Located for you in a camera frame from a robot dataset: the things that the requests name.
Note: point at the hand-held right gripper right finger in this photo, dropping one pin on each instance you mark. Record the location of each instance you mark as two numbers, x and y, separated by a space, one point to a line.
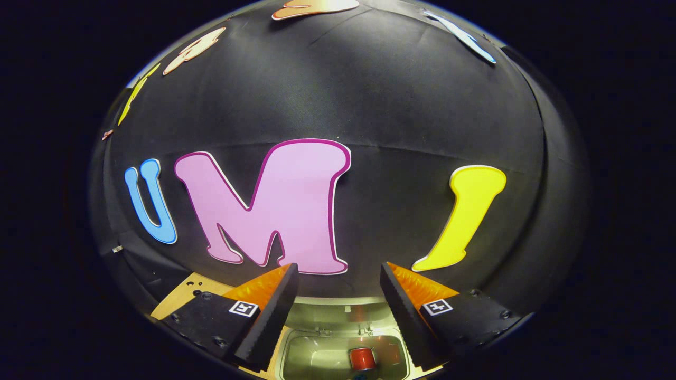
404 316

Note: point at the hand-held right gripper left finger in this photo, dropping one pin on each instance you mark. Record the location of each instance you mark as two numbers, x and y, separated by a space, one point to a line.
274 311

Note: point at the red pop can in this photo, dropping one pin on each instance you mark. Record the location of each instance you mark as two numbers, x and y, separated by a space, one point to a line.
362 359

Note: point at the cream desktop garbage bin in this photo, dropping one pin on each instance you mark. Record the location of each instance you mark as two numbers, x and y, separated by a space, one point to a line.
317 359

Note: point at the black backdrop cloth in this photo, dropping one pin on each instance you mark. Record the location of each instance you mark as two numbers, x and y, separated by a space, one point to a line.
401 105

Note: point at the pink cloth clip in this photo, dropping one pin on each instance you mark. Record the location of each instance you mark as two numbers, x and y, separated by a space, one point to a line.
107 134

